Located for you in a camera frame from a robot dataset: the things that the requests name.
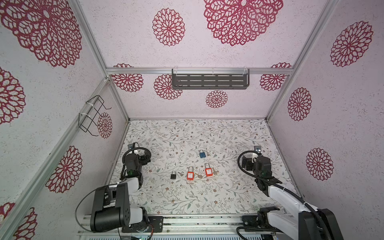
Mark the small black key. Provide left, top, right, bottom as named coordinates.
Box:
left=171, top=171, right=177, bottom=180

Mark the red padlock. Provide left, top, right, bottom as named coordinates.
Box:
left=187, top=167, right=195, bottom=181
left=205, top=163, right=214, bottom=177

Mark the blue padlock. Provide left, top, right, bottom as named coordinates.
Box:
left=199, top=150, right=207, bottom=159

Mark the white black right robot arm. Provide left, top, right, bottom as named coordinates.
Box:
left=236, top=151, right=344, bottom=240

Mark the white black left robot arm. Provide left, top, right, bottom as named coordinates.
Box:
left=90, top=147, right=152, bottom=233

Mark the thin black left cable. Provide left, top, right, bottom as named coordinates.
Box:
left=74, top=185, right=106, bottom=233

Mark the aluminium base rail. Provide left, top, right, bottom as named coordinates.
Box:
left=75, top=214, right=292, bottom=240

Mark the black wire wall basket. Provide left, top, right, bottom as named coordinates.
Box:
left=78, top=95, right=113, bottom=139

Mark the dark metal wall shelf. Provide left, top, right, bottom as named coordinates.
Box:
left=171, top=69, right=250, bottom=90

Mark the black corrugated right cable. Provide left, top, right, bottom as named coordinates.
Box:
left=236, top=149, right=331, bottom=240

